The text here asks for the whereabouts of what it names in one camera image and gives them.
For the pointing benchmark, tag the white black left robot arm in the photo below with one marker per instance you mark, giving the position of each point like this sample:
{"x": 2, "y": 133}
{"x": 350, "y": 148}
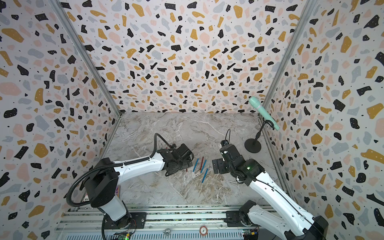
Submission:
{"x": 103, "y": 180}

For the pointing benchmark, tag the black microphone stand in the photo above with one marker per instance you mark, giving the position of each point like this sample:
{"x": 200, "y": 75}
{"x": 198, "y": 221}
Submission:
{"x": 253, "y": 145}

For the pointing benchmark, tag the mint green microphone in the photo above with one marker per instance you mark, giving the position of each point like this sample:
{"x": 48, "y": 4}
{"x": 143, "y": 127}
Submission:
{"x": 255, "y": 103}

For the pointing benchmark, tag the blue carving knife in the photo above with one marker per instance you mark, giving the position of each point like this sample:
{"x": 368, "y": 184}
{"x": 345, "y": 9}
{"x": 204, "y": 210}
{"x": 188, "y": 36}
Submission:
{"x": 205, "y": 175}
{"x": 196, "y": 163}
{"x": 204, "y": 163}

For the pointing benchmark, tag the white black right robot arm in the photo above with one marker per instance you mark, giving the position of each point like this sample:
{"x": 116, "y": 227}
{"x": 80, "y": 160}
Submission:
{"x": 292, "y": 221}

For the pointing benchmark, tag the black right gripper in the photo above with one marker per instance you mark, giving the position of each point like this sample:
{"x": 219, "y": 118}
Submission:
{"x": 222, "y": 162}

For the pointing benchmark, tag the aluminium corner post left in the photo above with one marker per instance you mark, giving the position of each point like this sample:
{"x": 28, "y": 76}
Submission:
{"x": 65, "y": 21}

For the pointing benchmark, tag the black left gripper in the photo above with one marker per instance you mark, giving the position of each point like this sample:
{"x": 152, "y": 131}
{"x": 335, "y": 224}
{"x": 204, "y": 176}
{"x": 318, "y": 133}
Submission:
{"x": 189, "y": 163}

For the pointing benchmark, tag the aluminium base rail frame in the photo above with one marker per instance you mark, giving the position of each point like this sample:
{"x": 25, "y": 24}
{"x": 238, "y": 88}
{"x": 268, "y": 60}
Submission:
{"x": 174, "y": 223}

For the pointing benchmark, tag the aluminium corner post right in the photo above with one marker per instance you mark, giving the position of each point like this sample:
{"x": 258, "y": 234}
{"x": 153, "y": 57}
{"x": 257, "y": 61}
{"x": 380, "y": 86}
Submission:
{"x": 305, "y": 16}

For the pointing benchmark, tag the aluminium corner post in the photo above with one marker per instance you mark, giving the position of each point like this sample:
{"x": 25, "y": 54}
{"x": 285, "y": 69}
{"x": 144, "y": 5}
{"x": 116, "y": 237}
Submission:
{"x": 65, "y": 21}
{"x": 305, "y": 16}

